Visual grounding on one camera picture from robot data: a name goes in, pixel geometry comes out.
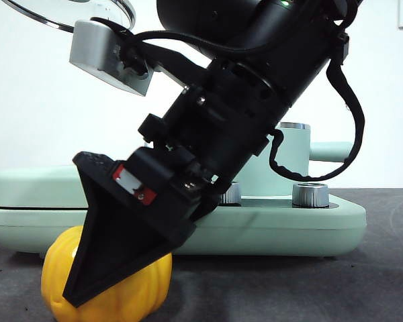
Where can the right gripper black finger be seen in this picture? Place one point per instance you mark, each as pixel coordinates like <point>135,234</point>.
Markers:
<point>121,241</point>

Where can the yellow toy pumpkin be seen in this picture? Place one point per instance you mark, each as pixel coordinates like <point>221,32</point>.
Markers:
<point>137,295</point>

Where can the glass lid with green knob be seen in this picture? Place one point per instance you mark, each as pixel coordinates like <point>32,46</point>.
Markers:
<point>97,8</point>

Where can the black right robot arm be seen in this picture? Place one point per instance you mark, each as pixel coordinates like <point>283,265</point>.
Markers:
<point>272,50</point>

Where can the mint green steamer pot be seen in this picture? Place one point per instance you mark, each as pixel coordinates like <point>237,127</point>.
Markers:
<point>293,154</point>

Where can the mint green griddle cover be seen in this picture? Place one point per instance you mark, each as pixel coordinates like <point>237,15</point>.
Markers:
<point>37,188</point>

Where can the silver control dial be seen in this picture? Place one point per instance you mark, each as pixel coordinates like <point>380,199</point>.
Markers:
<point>310,195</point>
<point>231,194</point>

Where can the mint green breakfast machine base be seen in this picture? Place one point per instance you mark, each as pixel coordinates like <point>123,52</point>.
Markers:
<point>272,231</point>

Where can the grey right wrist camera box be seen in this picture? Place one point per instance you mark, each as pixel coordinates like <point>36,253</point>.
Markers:
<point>94,47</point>

